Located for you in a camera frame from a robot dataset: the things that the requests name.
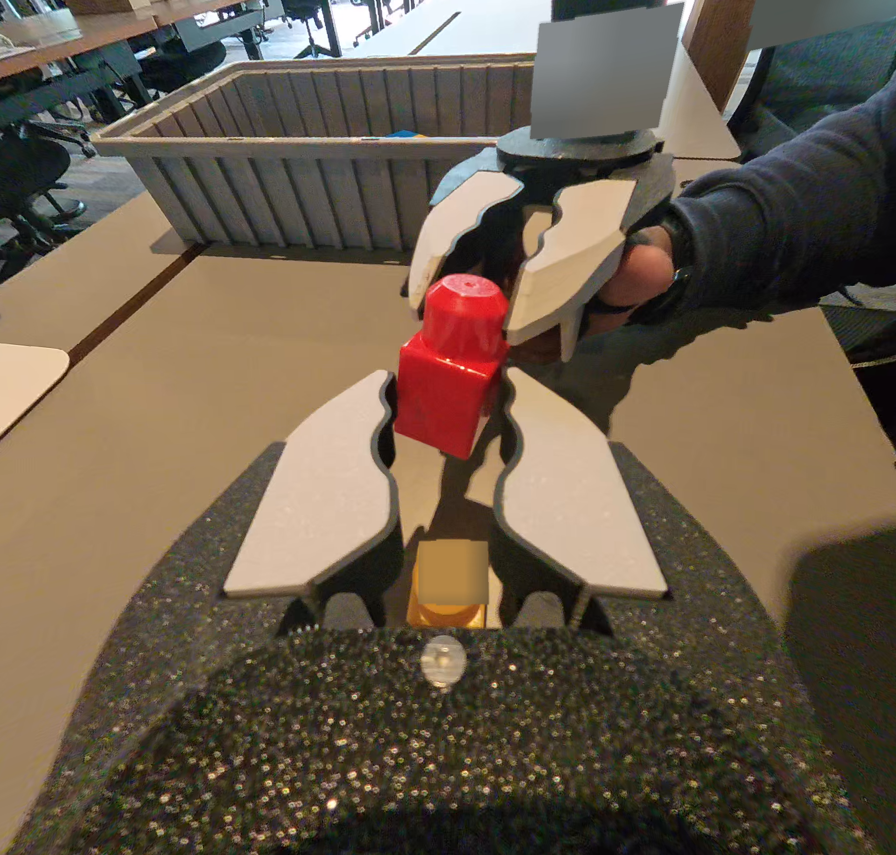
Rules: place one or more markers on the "person's right forearm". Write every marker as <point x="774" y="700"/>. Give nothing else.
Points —
<point x="770" y="225"/>

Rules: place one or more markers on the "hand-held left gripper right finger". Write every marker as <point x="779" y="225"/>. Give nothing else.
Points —
<point x="581" y="505"/>

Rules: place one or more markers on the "white rounded board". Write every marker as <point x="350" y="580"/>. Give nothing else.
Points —
<point x="28" y="386"/>

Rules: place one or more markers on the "person's right hand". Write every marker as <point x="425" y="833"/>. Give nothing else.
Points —
<point x="640" y="274"/>

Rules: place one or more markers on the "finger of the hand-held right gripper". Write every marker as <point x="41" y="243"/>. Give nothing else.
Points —
<point x="455" y="218"/>
<point x="581" y="239"/>

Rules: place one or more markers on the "black office chair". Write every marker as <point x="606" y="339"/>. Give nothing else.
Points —
<point x="35" y="183"/>

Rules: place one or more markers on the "grey plastic bin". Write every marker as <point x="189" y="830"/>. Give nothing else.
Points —
<point x="280" y="197"/>

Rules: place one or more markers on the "wooden support post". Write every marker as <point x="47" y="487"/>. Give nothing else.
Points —
<point x="714" y="29"/>

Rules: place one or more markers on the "wooden office desk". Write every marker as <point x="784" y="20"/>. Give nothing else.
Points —
<point x="105" y="29"/>

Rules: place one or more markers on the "red mega block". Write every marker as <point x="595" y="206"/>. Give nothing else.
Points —
<point x="448" y="393"/>

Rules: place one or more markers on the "yellow mega block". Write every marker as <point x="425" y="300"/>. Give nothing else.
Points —
<point x="448" y="615"/>

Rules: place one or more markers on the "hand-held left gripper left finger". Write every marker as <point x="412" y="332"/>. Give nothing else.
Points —
<point x="315" y="505"/>

